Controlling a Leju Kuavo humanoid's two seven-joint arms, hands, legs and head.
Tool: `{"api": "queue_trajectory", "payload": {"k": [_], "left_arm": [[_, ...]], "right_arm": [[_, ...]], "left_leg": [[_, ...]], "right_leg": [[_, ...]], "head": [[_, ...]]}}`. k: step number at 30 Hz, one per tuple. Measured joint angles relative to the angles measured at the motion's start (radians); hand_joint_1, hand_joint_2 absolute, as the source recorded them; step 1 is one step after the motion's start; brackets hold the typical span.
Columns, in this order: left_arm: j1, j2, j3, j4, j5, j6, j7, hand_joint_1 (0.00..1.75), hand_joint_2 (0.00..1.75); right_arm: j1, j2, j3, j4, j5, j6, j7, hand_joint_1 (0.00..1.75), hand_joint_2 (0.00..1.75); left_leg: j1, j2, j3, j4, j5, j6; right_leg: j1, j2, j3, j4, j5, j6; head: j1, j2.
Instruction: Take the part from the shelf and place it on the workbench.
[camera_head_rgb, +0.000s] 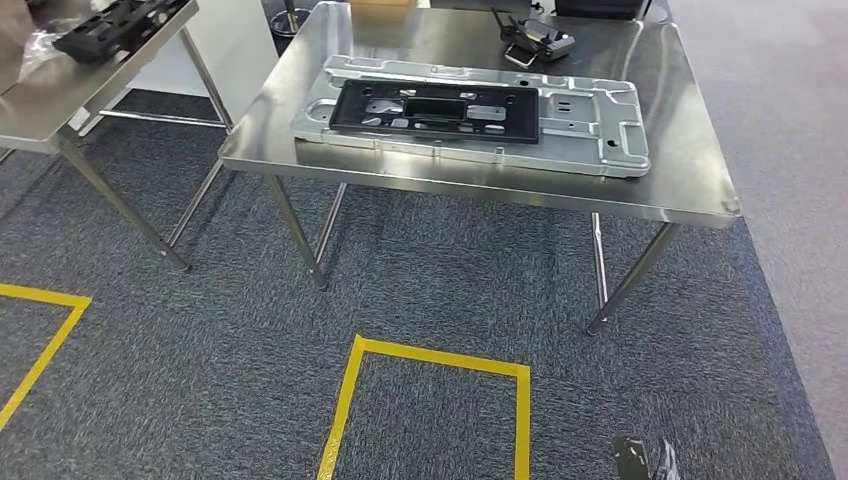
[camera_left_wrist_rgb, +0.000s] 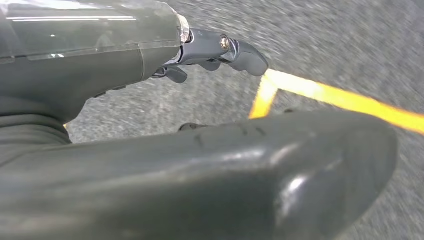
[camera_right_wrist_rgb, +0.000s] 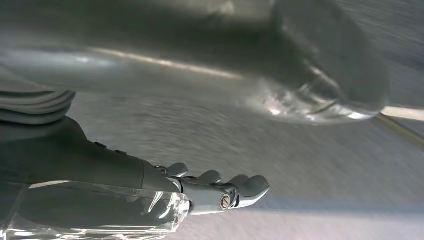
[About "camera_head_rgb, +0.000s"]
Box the stainless steel workbench table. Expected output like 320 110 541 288
218 0 743 337

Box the black plastic plate frame part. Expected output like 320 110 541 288
329 79 541 145

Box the yellow floor tape square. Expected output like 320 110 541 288
0 283 93 432
316 334 533 480

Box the stack of black plastic parts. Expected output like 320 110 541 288
51 0 190 66

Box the stamped grey metal panel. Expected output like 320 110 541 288
291 54 652 179

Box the grey remote controller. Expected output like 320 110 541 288
490 6 576 62

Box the smartphone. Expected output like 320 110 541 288
504 42 539 70

